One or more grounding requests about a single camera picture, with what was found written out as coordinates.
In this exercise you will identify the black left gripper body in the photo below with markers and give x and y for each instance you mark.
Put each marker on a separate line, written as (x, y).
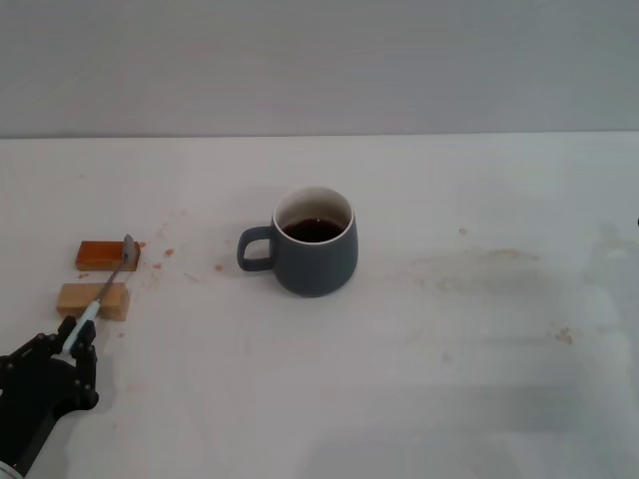
(35, 399)

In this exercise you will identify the grey ceramic coffee cup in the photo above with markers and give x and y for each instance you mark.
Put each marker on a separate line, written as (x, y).
(319, 264)

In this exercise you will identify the dark orange wooden block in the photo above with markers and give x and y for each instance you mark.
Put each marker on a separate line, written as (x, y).
(97, 254)

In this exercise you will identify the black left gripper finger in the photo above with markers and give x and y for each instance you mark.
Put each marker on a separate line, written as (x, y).
(89, 369)
(45, 341)

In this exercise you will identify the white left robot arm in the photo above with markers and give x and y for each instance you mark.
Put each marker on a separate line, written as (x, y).
(7, 471)

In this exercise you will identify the light tan wooden block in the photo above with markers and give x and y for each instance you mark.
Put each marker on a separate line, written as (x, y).
(75, 297)

